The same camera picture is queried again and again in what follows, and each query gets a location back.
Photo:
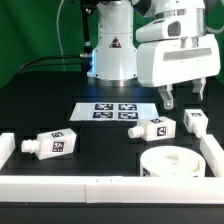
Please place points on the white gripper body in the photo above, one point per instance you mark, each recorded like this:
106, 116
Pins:
168, 62

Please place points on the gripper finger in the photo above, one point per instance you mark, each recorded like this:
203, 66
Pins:
198, 87
166, 94

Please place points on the white right fence bar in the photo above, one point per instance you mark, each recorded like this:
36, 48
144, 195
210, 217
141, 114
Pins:
213, 154

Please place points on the white fence bar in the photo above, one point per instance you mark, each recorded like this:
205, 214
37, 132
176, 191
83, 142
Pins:
213, 154
72, 189
7, 146

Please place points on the white marker sheet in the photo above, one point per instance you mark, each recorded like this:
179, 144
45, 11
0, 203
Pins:
113, 111

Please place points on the white left fence bar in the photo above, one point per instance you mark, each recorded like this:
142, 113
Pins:
7, 146

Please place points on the white front fence bar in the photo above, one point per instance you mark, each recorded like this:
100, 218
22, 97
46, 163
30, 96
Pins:
72, 189

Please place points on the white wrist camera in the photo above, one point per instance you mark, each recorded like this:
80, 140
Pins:
174, 27

